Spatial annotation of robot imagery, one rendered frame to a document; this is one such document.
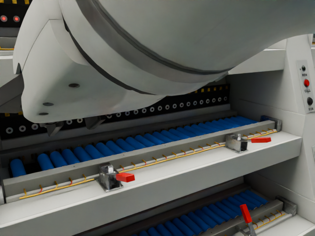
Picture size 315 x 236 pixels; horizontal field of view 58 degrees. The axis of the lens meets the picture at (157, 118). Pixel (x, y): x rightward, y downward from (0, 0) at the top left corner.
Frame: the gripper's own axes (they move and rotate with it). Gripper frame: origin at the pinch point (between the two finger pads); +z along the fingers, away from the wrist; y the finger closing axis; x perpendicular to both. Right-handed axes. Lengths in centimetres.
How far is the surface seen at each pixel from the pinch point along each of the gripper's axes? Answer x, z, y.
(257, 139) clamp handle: 7.1, 9.2, -33.5
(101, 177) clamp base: 6.3, 15.9, -6.5
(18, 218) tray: 8.4, 14.6, 5.2
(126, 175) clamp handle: 6.9, 8.2, -7.2
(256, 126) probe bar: 4.3, 16.7, -43.3
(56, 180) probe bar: 4.9, 18.0, -0.6
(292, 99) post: 1, 12, -52
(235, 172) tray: 11.9, 14.9, -31.5
